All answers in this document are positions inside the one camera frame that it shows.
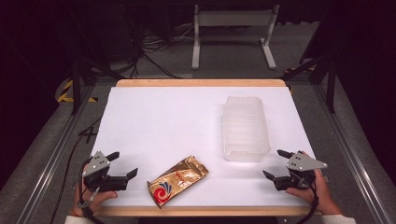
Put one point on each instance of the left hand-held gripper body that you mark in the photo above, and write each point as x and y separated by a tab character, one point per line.
98	174

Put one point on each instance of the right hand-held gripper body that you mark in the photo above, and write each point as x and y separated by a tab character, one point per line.
300	163

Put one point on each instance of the gold snack packet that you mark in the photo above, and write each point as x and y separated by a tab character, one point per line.
176	182

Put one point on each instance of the translucent plastic container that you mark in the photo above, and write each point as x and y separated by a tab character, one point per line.
246	127

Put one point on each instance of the person's left hand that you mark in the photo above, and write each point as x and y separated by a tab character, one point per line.
93	200

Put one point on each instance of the person's right hand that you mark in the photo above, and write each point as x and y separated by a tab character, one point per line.
323	196

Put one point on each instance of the white table sheet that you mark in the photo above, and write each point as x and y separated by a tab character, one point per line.
162	124

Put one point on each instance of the black tripod stand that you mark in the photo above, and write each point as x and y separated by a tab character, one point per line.
75	87
330	87

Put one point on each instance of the yellow black hazard tape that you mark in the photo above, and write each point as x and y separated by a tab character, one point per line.
63	93

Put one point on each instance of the white metal stand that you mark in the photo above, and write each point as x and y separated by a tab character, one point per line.
196	46

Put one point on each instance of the aluminium frame rail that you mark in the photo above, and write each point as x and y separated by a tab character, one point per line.
53	155
348	149

